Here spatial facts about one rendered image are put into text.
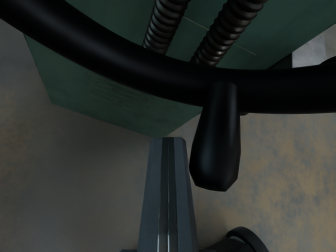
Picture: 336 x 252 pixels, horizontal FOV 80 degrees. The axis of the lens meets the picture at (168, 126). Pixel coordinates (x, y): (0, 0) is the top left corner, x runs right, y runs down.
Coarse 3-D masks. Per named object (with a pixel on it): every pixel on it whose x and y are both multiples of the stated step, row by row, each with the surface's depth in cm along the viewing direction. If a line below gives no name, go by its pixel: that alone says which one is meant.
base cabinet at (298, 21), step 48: (96, 0) 30; (144, 0) 28; (192, 0) 27; (288, 0) 24; (48, 48) 43; (192, 48) 34; (240, 48) 32; (288, 48) 30; (48, 96) 69; (96, 96) 60; (144, 96) 53
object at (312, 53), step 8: (312, 40) 34; (320, 40) 35; (304, 48) 33; (312, 48) 34; (320, 48) 35; (288, 56) 32; (296, 56) 31; (304, 56) 32; (312, 56) 33; (320, 56) 34; (280, 64) 33; (288, 64) 31; (296, 64) 31; (304, 64) 32; (312, 64) 32
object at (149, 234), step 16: (160, 144) 10; (160, 160) 9; (160, 176) 8; (144, 192) 8; (160, 192) 7; (144, 208) 7; (160, 208) 7; (144, 224) 6; (160, 224) 6; (144, 240) 6; (160, 240) 6
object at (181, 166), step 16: (176, 144) 10; (176, 160) 9; (176, 176) 8; (176, 192) 7; (176, 208) 7; (192, 208) 7; (176, 224) 6; (192, 224) 6; (176, 240) 6; (192, 240) 6
